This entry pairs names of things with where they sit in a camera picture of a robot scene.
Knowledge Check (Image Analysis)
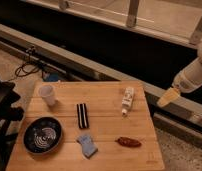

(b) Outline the dark patterned bowl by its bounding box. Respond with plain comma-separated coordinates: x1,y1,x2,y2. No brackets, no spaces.
23,117,62,154

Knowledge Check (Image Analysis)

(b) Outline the black cable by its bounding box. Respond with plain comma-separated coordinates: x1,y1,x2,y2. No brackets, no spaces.
8,46,48,81

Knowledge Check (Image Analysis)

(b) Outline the wooden table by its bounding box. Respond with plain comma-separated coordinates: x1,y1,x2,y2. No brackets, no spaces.
6,81,165,171

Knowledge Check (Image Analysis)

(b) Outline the black white striped block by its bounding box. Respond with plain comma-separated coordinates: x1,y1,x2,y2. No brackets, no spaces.
77,103,89,129

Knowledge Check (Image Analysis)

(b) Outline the black chair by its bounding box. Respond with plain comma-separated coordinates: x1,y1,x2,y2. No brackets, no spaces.
0,80,24,166

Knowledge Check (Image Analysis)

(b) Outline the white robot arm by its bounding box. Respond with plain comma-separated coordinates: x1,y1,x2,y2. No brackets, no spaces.
157,42,202,107

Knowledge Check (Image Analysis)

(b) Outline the translucent yellow suction gripper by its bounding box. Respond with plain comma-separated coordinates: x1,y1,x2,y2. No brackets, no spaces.
157,87,180,107

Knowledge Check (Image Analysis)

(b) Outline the white tube bottle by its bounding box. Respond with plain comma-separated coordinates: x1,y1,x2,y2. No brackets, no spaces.
122,87,134,116

